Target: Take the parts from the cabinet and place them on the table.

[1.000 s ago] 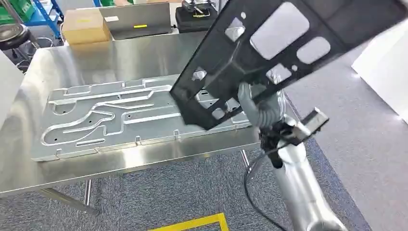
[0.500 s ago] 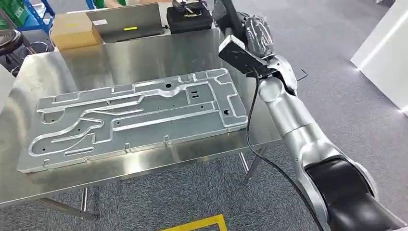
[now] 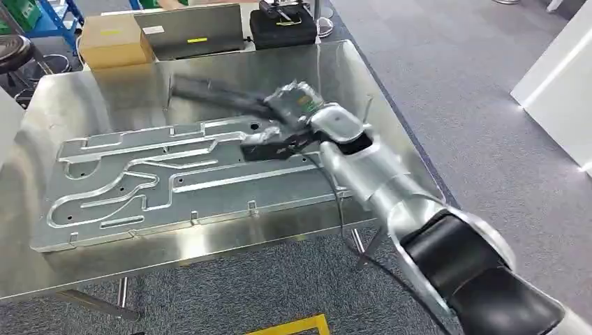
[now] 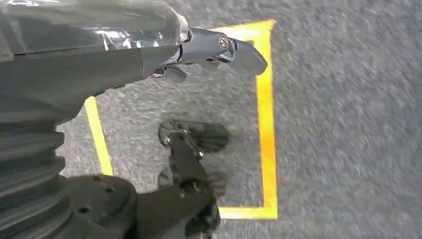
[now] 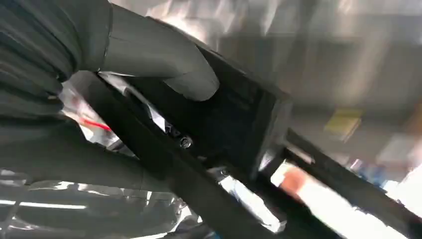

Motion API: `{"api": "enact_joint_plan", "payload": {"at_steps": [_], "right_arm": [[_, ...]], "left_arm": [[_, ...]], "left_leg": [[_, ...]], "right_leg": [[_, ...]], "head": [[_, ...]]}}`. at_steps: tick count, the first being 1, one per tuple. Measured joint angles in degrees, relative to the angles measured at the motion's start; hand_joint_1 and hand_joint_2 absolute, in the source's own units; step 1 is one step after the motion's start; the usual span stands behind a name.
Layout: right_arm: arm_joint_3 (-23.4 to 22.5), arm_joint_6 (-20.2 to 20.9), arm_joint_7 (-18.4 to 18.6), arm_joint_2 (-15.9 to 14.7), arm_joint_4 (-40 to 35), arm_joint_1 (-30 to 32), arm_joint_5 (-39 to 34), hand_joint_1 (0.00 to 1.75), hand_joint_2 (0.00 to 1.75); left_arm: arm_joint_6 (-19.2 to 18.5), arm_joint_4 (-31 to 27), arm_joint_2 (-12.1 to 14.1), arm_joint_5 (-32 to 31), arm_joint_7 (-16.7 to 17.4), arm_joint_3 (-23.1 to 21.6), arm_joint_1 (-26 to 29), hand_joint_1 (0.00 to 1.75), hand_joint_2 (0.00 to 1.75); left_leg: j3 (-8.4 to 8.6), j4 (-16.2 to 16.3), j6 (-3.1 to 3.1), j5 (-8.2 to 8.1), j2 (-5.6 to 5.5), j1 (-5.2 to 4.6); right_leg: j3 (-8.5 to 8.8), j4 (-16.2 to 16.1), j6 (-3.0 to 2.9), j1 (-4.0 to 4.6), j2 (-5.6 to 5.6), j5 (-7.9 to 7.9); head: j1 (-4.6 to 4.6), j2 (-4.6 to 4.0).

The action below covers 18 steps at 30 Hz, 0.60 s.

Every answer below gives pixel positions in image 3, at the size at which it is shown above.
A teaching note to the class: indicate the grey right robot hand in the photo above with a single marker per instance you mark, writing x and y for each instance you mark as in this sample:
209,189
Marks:
296,104

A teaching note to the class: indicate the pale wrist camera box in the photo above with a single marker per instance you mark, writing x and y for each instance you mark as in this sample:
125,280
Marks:
273,145

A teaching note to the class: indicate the yellow floor tape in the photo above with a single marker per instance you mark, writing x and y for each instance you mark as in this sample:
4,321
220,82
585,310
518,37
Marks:
296,326

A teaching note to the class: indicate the green plastic crate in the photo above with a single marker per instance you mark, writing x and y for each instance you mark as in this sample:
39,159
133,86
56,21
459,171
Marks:
21,14

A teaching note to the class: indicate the brown cardboard box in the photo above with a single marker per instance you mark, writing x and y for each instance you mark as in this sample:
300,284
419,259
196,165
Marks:
113,44

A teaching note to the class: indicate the grooved metal fixture plate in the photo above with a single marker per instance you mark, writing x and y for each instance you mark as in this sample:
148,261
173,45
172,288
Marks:
208,203

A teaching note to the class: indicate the steel table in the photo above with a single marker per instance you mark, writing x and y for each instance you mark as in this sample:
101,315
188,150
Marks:
277,240

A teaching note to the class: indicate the black plastic plate frame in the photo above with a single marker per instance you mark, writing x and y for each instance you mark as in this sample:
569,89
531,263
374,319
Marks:
208,94

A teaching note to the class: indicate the black round stool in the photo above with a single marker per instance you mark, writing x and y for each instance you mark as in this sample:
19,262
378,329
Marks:
16,53

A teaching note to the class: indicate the white board panel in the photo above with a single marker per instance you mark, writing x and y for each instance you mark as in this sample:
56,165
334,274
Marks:
559,101

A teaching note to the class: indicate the blue metal shelf rack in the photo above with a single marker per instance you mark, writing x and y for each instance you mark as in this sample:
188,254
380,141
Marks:
55,23

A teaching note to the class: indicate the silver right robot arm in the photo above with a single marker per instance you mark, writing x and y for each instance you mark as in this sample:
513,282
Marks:
416,203

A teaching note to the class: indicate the grey metal panel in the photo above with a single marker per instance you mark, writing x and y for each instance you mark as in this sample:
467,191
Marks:
189,32

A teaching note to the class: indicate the black tool case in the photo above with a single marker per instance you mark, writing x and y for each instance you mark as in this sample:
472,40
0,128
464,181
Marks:
282,34

